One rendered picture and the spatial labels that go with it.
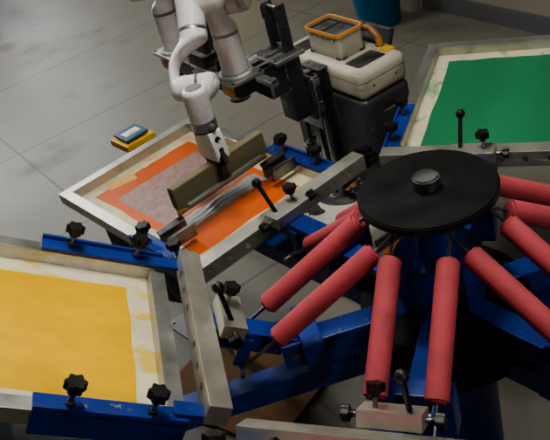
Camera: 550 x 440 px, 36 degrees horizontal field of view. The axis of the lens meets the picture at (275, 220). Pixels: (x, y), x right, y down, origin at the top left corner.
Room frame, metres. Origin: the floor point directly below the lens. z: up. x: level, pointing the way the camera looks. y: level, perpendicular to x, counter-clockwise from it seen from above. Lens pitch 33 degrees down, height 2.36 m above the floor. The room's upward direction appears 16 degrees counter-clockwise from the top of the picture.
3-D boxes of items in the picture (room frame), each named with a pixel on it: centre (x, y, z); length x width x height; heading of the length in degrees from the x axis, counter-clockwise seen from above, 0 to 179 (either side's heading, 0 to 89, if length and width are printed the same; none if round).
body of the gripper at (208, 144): (2.26, 0.12, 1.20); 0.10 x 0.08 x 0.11; 33
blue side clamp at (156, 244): (2.08, 0.34, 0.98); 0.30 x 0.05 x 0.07; 33
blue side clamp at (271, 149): (2.38, -0.13, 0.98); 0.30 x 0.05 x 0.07; 33
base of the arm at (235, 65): (2.85, -0.02, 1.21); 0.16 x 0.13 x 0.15; 117
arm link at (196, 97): (2.30, 0.11, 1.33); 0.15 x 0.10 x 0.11; 167
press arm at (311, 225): (1.96, -0.07, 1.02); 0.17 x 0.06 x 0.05; 33
